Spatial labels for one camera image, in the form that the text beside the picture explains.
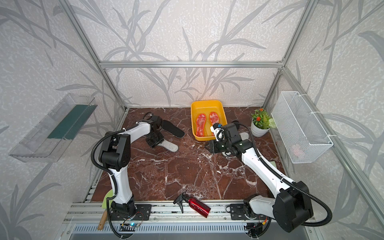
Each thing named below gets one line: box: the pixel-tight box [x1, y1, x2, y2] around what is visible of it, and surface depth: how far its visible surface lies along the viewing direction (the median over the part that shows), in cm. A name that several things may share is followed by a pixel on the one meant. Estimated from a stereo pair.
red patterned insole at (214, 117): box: [209, 111, 219, 125], surface depth 114 cm
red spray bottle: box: [173, 194, 211, 218], surface depth 75 cm
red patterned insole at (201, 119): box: [195, 113, 207, 137], surface depth 110 cm
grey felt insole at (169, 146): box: [157, 139, 179, 152], surface depth 100 cm
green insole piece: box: [102, 189, 114, 209], surface depth 79 cm
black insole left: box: [162, 120, 185, 138], surface depth 108 cm
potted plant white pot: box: [249, 108, 277, 138], surface depth 96 cm
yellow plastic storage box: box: [191, 100, 228, 141], surface depth 114 cm
